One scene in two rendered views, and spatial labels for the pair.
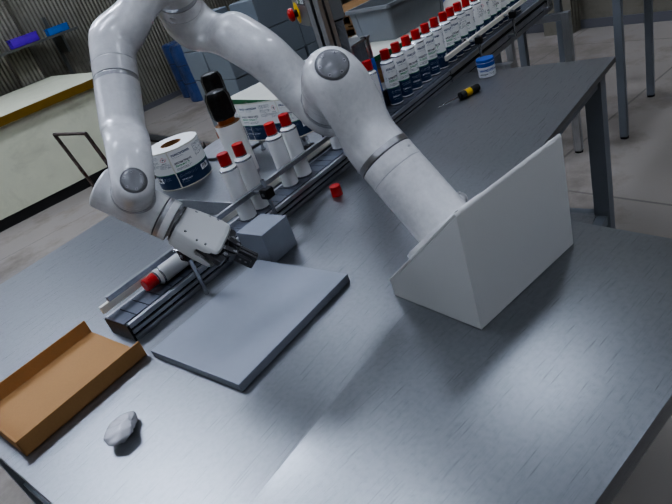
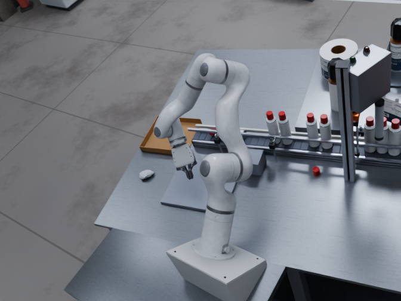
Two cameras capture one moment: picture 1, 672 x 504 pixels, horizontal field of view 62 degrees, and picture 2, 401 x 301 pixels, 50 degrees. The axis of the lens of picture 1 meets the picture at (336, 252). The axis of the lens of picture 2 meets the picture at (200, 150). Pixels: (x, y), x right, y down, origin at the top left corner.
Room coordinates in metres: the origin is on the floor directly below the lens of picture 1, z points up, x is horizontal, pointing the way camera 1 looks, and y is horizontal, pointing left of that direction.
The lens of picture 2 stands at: (0.93, -1.26, 2.52)
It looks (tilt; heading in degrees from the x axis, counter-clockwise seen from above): 44 degrees down; 82
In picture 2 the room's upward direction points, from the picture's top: 23 degrees counter-clockwise
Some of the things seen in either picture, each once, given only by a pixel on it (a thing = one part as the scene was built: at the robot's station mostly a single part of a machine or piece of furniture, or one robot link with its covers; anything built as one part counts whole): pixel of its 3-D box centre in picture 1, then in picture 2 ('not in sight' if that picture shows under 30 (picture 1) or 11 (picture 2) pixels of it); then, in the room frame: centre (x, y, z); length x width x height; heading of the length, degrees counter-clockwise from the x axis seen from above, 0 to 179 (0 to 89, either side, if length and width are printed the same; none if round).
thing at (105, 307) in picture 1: (250, 199); (287, 133); (1.59, 0.19, 0.90); 1.07 x 0.01 x 0.02; 133
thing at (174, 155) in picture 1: (178, 161); (339, 60); (2.09, 0.44, 0.95); 0.20 x 0.20 x 0.14
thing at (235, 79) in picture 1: (268, 63); not in sight; (5.66, 0.00, 0.60); 1.21 x 0.81 x 1.20; 121
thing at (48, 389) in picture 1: (58, 379); (170, 135); (1.08, 0.68, 0.85); 0.30 x 0.26 x 0.04; 133
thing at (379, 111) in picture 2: (346, 50); (379, 120); (1.80, -0.24, 1.18); 0.04 x 0.04 x 0.21
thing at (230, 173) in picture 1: (235, 186); (273, 127); (1.52, 0.20, 0.98); 0.05 x 0.05 x 0.20
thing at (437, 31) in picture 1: (438, 43); not in sight; (2.35, -0.68, 0.98); 0.05 x 0.05 x 0.20
